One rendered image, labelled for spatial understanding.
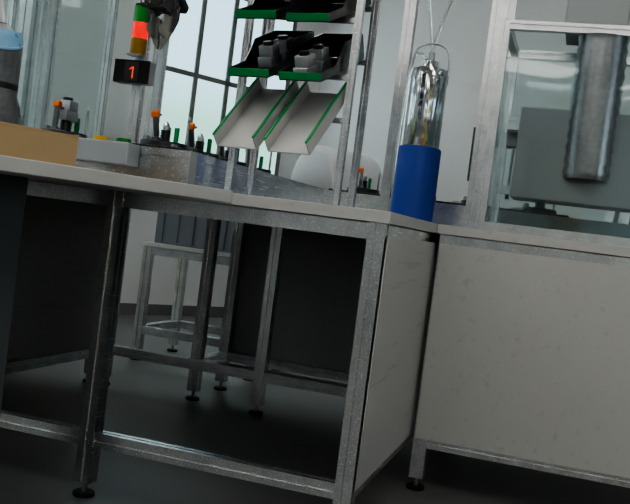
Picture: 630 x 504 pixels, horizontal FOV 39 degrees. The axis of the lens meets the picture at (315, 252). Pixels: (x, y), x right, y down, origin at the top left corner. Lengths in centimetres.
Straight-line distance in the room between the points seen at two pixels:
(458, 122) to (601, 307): 397
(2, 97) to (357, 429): 115
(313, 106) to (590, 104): 92
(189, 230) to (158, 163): 219
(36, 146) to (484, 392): 155
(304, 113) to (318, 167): 376
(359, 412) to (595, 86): 135
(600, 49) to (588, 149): 32
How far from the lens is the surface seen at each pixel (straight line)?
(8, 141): 214
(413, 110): 321
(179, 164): 244
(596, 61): 301
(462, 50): 679
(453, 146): 666
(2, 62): 223
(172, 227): 469
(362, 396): 222
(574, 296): 286
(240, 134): 252
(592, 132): 297
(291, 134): 248
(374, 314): 219
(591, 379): 288
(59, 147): 220
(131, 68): 286
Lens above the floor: 80
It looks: 2 degrees down
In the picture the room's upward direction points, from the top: 7 degrees clockwise
